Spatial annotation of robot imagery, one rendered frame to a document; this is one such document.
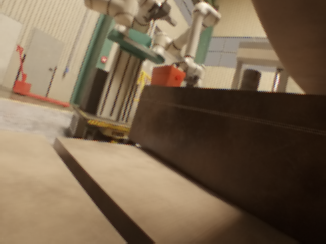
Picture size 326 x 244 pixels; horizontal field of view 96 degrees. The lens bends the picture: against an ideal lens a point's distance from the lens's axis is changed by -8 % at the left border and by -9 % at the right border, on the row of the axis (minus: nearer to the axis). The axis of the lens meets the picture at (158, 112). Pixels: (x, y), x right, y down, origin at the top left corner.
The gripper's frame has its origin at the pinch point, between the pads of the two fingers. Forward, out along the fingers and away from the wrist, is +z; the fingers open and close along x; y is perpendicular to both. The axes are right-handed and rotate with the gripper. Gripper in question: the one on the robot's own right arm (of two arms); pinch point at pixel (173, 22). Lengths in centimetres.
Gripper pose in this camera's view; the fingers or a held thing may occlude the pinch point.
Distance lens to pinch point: 106.8
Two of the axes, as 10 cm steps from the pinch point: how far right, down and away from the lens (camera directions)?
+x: -6.0, -1.6, 7.9
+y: 2.9, -9.6, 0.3
